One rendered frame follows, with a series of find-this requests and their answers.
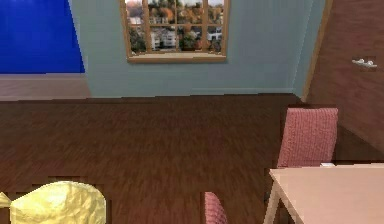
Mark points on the wooden framed window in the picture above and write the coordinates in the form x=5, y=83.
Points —
x=176, y=57

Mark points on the pink woven chair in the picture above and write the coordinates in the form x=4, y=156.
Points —
x=308, y=136
x=213, y=210

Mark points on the pale wooden table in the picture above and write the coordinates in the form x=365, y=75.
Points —
x=330, y=193

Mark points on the yellow crumpled cushion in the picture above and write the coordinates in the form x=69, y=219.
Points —
x=60, y=203

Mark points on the brown wooden room door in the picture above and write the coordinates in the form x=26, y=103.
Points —
x=353, y=40

